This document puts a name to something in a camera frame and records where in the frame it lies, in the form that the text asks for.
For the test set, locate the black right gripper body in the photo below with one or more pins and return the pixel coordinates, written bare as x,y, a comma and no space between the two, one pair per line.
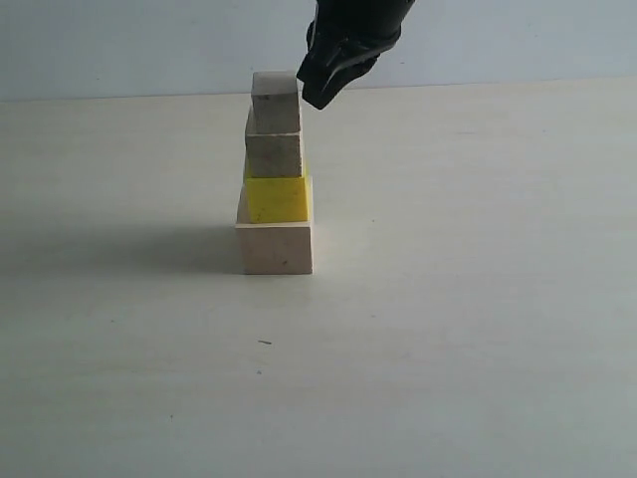
377,22

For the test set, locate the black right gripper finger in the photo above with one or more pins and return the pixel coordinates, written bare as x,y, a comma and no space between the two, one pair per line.
333,61

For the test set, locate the small pale wooden cube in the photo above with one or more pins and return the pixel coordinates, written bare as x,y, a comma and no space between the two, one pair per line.
276,102

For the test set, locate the medium grained wooden cube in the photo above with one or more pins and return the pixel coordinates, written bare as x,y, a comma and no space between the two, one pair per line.
273,154

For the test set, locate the yellow cube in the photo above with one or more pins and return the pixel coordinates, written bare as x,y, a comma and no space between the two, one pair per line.
277,199

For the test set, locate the large light wooden cube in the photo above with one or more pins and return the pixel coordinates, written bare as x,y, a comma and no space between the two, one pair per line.
276,248

